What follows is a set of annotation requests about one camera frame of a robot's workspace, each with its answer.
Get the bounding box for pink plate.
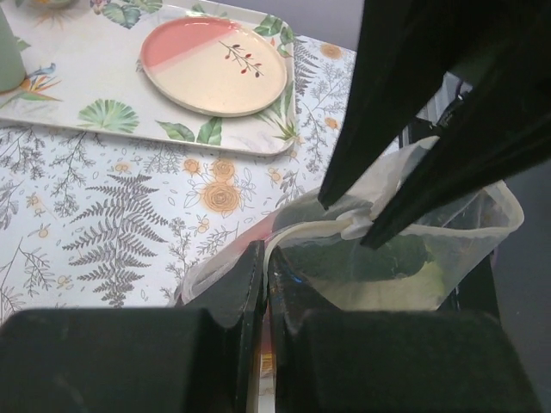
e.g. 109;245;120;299
140;16;288;117

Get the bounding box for floral serving tray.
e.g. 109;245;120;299
1;1;296;156

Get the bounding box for dark green avocado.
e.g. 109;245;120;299
283;195;436;285

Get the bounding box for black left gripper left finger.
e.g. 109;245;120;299
1;241;265;412

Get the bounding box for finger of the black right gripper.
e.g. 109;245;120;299
319;1;550;207
362;16;550;249

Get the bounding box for floral tablecloth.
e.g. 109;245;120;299
1;37;356;317

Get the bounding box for clear zip top bag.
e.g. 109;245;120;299
171;138;524;311

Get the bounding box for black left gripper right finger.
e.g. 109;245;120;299
266;250;542;412

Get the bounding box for green cup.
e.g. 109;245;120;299
0;10;26;93

